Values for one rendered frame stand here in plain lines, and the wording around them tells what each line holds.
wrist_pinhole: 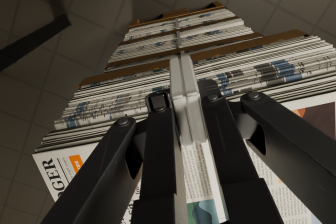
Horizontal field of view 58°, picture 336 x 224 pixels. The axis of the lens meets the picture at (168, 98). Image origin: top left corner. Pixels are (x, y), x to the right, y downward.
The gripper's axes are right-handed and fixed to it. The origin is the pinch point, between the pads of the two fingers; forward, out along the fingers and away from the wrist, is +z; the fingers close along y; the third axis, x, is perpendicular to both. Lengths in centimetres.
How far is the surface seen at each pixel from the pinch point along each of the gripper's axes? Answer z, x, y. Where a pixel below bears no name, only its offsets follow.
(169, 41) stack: 66, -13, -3
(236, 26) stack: 67, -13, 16
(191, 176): 10.4, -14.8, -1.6
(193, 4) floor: 116, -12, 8
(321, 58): 19.4, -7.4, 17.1
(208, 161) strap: 9.4, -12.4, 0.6
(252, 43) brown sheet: 30.6, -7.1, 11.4
